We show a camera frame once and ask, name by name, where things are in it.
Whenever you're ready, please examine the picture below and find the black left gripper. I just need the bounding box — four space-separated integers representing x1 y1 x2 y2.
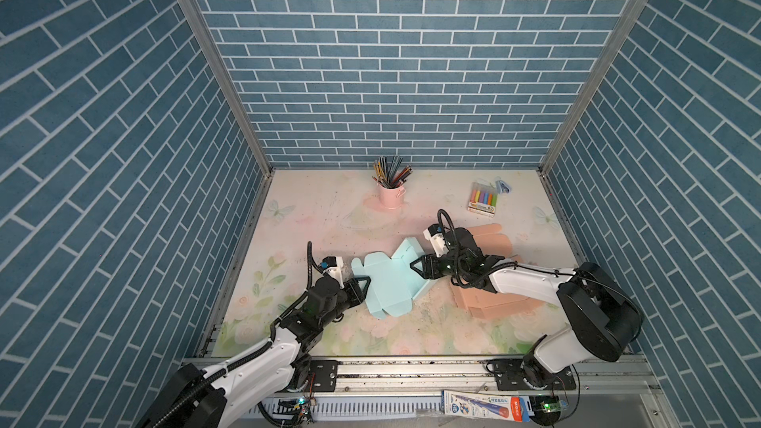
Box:
319 275 373 332

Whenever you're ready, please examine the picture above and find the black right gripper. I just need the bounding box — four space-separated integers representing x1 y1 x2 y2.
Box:
408 252 469 279

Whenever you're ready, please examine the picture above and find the light blue paper box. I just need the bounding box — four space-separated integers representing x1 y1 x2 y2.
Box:
351 237 436 320

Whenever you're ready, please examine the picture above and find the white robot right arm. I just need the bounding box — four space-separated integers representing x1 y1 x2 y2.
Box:
409 209 644 390

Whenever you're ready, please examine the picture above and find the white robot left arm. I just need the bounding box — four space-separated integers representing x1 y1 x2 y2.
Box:
136 243 372 427

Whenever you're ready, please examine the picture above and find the pink flat paper box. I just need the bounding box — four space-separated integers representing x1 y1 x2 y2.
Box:
448 223 547 320

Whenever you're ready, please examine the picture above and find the white toothpaste style box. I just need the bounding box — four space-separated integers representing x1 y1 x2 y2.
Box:
442 390 533 422

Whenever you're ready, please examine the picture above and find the pink metal pencil bucket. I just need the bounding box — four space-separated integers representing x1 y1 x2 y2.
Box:
378 184 406 210

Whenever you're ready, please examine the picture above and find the pack of coloured markers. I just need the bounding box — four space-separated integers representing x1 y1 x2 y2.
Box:
467 182 497 217

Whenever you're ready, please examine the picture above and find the bundle of coloured pencils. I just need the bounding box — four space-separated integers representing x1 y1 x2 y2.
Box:
373 156 412 189

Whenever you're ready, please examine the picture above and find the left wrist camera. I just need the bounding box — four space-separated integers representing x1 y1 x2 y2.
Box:
318 256 345 287

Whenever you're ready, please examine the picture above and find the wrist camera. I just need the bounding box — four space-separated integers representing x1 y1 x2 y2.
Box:
318 256 345 287
423 224 449 258

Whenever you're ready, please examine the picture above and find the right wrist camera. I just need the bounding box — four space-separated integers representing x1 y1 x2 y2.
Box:
423 224 449 258

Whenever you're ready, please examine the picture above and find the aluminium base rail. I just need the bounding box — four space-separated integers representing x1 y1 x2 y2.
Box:
171 353 661 396

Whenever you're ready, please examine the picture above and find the left aluminium corner post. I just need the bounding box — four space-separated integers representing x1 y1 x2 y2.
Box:
176 0 273 178

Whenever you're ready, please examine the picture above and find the aluminium corner post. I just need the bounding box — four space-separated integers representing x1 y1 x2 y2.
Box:
538 0 648 178
176 0 273 178

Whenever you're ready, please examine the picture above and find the right aluminium corner post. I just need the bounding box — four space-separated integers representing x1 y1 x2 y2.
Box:
538 0 648 178

